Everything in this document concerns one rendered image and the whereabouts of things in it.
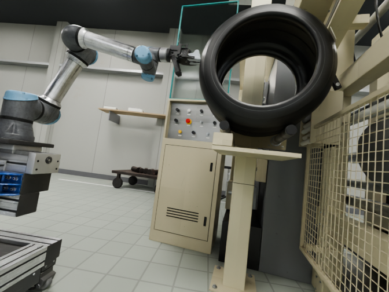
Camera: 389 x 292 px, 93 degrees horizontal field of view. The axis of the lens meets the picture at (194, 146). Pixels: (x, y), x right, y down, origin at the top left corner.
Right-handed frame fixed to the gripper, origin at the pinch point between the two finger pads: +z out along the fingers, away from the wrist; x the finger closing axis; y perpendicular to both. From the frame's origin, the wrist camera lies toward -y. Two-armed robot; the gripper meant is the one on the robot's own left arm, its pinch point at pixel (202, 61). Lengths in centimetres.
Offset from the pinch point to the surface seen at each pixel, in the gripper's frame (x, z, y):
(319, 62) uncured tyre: -13, 52, -3
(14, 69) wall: 264, -618, 79
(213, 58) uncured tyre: -12.9, 9.3, -4.9
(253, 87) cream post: 28.2, 28.8, 0.9
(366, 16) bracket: 9, 75, 35
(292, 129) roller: -9, 48, -31
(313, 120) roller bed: 21, 64, -17
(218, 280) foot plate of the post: 30, 31, -122
